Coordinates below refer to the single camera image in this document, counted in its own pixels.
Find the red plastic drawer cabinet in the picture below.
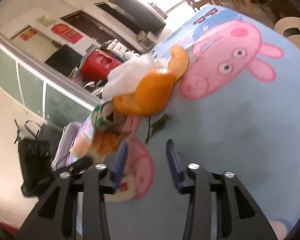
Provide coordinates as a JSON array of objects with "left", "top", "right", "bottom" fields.
[{"left": 79, "top": 49, "right": 122, "bottom": 82}]

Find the blue cartoon pig tablecloth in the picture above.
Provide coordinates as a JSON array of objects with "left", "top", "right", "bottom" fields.
[{"left": 106, "top": 5, "right": 300, "bottom": 239}]

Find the red wall calendar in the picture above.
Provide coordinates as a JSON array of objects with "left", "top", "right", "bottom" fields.
[{"left": 51, "top": 23, "right": 83, "bottom": 44}]

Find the beige trash bin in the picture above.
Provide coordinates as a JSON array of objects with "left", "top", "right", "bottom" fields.
[{"left": 274, "top": 17, "right": 300, "bottom": 49}]

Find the green snack wrapper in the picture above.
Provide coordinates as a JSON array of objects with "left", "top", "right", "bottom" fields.
[{"left": 91, "top": 102, "right": 122, "bottom": 128}]

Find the red white crushed carton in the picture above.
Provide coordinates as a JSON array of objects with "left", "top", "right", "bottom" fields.
[{"left": 104, "top": 174, "right": 136, "bottom": 203}]

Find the dark refrigerator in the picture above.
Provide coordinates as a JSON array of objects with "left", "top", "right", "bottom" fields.
[{"left": 109, "top": 0, "right": 166, "bottom": 34}]

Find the white crumpled tissue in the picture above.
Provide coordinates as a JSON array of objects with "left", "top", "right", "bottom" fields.
[{"left": 102, "top": 55, "right": 170, "bottom": 99}]

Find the white storage crate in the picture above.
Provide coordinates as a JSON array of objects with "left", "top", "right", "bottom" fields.
[{"left": 137, "top": 30, "right": 158, "bottom": 50}]

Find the peach plastic bag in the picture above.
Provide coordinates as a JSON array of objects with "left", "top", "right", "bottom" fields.
[{"left": 70, "top": 122, "right": 94, "bottom": 159}]

